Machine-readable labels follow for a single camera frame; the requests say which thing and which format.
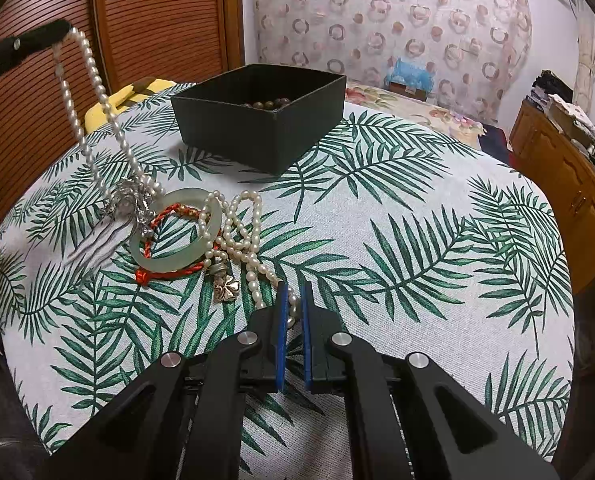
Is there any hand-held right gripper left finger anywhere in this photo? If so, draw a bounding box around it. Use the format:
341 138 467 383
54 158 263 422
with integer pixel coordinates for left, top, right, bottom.
42 281 291 480

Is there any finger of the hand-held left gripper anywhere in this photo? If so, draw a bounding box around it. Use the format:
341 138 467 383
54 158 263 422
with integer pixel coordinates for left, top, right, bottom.
0 20 73 86

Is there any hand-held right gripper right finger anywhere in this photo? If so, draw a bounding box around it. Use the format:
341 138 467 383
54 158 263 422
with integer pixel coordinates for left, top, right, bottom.
300 281 561 480

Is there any short white pearl necklace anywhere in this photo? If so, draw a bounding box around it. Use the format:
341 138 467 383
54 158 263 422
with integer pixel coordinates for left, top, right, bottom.
200 190 301 328

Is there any gold clover charm bracelet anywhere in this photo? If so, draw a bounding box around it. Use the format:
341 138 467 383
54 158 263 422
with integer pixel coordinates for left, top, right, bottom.
205 252 242 304

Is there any pale green jade bangle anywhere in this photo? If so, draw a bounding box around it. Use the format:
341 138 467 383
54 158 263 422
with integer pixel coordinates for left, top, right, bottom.
129 187 226 273

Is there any red braided cord bracelet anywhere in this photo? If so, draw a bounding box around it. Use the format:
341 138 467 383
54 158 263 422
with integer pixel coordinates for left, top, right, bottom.
135 202 214 287

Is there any silver chain bracelet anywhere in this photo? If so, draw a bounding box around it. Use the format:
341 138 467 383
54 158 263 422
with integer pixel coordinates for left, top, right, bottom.
68 180 167 281

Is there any black jewelry box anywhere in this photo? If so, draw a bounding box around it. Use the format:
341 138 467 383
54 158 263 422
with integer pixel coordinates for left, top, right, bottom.
170 63 347 176

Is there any yellow plush toy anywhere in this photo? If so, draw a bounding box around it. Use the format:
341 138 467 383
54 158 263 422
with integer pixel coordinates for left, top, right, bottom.
84 76 176 136

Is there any wooden louvered wardrobe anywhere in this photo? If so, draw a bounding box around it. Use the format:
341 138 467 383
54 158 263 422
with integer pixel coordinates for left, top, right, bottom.
0 0 243 241

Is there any floral bed blanket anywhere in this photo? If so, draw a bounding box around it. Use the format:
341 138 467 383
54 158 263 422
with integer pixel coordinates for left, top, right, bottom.
345 85 488 151

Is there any dark blue blanket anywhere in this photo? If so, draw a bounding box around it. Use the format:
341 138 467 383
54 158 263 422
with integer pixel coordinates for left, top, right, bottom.
480 125 514 166

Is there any blue plastic bag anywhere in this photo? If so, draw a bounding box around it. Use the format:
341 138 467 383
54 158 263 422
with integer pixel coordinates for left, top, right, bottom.
385 56 438 101

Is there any wooden sideboard cabinet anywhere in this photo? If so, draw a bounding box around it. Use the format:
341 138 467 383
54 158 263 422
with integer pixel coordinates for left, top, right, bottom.
508 97 595 296

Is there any circle-patterned sheer curtain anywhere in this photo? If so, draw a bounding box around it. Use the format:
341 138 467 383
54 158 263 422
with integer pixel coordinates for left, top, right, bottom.
252 0 535 126

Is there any cardboard box with cloth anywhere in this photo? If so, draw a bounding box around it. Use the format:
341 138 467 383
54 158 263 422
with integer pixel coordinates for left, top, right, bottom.
547 95 595 147

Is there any stack of folded clothes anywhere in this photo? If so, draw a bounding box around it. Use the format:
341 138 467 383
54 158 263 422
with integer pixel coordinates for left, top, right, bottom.
527 70 575 111

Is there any cream lace curtain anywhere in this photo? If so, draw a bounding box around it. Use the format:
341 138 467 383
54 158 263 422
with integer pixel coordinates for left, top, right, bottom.
575 5 595 121

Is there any brown wooden bead bracelet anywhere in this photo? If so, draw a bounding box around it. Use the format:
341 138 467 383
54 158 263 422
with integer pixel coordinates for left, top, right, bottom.
242 96 293 110

